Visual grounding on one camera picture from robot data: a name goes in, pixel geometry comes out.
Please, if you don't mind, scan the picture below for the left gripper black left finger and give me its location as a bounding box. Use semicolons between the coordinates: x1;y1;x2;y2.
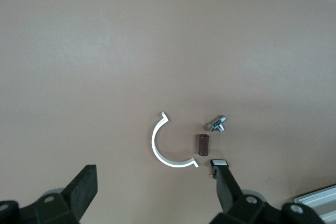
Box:
22;165;98;224

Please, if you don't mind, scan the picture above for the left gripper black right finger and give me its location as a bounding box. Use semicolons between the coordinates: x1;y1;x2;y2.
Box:
209;167;284;224

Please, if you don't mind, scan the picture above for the white drawer cabinet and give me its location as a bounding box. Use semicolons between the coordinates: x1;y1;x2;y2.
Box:
293;184;336;224

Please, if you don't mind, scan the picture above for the dark brown rectangular block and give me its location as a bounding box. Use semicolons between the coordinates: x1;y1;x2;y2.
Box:
195;134;211;157

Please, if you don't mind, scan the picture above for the chrome tee valve fitting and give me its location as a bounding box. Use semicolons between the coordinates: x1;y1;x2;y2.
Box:
206;115;228;133

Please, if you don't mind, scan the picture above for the black switch with white cap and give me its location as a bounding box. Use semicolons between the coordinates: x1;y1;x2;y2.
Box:
209;158;230;182

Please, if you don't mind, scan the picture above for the white half-ring pipe clamp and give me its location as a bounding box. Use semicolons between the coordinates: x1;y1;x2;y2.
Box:
151;111;200;168

